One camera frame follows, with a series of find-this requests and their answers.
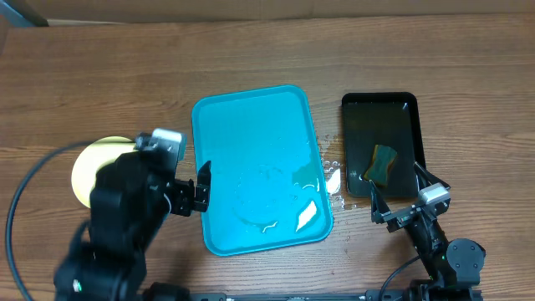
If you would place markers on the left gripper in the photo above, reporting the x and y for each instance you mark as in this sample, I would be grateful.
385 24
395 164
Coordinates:
188 193

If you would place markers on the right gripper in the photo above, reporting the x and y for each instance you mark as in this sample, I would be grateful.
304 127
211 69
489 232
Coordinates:
406 214

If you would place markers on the yellow green sponge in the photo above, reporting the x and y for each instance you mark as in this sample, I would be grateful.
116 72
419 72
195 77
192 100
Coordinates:
382 161

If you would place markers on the green rimmed plate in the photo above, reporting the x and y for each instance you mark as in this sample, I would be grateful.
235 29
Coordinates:
91 159

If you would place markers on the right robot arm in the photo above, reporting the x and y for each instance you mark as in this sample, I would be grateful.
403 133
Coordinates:
453 267

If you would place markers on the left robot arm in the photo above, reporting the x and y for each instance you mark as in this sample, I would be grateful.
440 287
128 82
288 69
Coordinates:
131 199

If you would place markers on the blue plastic tray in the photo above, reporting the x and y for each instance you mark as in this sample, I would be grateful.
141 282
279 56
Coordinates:
268 188

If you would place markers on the black water tray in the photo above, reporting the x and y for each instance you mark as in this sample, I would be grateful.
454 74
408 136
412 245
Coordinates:
372 122

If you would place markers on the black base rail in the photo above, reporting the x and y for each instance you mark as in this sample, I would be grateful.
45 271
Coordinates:
165 291

